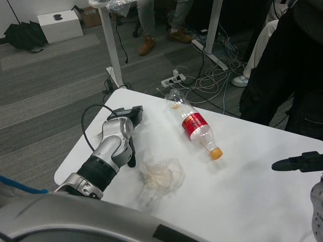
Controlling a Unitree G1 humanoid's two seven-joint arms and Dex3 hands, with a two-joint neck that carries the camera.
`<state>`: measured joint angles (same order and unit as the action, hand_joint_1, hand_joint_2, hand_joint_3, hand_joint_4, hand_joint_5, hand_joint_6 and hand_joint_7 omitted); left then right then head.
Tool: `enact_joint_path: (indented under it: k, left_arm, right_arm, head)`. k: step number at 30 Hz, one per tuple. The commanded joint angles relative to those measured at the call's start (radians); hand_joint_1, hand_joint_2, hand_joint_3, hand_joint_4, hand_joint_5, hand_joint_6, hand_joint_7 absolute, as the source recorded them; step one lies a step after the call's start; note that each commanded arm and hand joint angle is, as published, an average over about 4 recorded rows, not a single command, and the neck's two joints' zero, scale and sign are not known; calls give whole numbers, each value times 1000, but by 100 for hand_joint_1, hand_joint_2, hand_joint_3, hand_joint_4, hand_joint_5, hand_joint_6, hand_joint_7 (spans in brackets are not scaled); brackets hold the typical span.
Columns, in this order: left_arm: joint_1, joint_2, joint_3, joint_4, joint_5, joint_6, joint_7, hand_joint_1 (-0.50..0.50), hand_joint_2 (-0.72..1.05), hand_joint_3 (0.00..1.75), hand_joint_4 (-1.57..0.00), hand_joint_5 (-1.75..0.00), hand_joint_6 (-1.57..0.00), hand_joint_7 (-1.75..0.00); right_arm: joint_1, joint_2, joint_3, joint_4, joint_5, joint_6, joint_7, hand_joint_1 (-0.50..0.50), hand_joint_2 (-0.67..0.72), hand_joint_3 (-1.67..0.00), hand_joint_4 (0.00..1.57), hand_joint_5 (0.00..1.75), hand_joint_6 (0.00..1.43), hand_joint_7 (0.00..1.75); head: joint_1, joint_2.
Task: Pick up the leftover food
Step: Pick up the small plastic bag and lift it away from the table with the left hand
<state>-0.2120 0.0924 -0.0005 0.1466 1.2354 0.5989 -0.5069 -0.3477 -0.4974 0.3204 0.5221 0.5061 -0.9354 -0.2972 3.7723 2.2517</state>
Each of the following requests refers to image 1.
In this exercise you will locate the silver robot chest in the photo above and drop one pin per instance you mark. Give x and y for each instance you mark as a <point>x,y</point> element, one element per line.
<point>75,219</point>

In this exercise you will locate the person in white trousers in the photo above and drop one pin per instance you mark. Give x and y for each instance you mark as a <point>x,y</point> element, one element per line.
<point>257,43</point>

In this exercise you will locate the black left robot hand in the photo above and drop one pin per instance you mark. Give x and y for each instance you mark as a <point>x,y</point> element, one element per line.
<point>131,114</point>

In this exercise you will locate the white power strip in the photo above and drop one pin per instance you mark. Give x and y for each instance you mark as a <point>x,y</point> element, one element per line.
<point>171,80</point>

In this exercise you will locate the clear plastic sheet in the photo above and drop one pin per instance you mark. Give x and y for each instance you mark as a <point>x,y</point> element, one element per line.
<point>118,5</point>

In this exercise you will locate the clear bottle with red label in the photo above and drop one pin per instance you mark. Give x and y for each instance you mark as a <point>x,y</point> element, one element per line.
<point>196,126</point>

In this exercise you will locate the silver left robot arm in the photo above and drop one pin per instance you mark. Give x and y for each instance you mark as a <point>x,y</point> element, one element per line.
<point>111,148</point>

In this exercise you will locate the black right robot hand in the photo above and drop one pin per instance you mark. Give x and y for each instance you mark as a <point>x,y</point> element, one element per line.
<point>300,162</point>

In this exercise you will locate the person in black trousers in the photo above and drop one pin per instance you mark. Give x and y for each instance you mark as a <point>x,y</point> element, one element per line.
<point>290,63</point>

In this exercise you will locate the crumpled clear plastic bag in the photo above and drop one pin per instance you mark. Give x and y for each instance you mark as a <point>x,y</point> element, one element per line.
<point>161,174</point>

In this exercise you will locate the white office desk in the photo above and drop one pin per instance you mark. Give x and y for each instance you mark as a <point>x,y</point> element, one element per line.
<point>111,37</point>

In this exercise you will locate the white box with black logo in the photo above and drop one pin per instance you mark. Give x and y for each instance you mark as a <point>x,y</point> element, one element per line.
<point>60,25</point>

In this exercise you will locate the brown cardboard box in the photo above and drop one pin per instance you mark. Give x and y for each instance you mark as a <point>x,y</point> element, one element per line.
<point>90,16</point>

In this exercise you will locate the seated person with brown shoes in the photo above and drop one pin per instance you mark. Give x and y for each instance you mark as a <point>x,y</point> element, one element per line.
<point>149,25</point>

